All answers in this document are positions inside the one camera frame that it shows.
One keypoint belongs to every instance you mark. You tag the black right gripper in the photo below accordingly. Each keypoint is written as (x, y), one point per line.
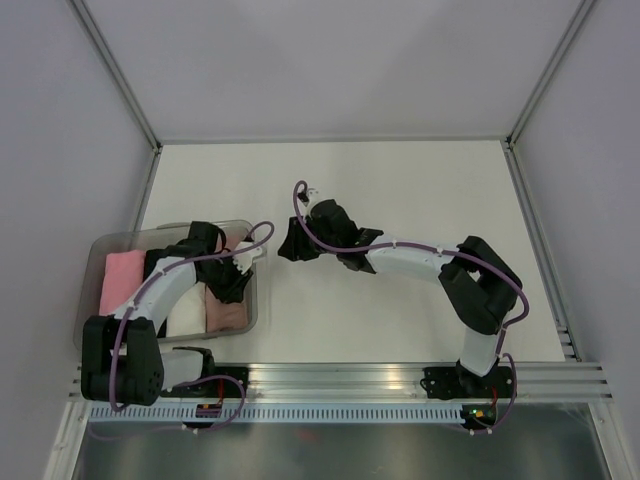
(294, 247)

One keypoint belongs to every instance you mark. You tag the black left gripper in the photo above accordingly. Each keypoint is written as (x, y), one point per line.
(234, 291)

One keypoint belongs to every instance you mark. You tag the dusty pink t-shirt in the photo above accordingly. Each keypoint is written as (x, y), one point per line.
(221, 317)

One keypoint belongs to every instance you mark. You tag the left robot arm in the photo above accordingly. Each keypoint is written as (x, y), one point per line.
(124, 345)

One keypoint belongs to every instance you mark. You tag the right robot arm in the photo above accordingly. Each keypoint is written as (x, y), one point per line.
(481, 287)

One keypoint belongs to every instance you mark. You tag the grey plastic bin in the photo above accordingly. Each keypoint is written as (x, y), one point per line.
(144, 240)

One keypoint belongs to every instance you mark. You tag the black rolled t-shirt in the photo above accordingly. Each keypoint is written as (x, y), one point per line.
(161, 291)

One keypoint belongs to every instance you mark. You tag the white rolled t-shirt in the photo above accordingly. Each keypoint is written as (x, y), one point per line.
(188, 316)

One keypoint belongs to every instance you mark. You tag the pink rolled t-shirt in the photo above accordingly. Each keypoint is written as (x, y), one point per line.
(123, 275)

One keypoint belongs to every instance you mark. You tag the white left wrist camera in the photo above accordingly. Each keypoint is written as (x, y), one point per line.
(245, 254)

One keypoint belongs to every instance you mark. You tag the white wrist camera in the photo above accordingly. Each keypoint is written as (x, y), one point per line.
(310, 197)
(245, 254)

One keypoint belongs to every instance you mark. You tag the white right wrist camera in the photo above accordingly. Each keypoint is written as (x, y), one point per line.
(310, 197)

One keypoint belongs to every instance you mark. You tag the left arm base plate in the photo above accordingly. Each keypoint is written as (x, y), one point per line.
(216, 382)

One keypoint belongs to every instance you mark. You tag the aluminium front rail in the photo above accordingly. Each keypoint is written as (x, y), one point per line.
(536, 382)

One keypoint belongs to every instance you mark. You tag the white slotted cable duct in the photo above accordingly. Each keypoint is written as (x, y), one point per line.
(351, 413)

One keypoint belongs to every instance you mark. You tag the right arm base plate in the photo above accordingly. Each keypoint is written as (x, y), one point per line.
(450, 385)

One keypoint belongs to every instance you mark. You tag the left aluminium frame post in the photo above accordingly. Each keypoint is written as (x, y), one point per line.
(101, 46)

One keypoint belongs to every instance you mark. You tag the aluminium frame post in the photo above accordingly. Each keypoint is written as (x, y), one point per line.
(552, 67)
(101, 46)

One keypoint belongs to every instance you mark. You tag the right aluminium frame post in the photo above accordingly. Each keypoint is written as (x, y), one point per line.
(552, 67)

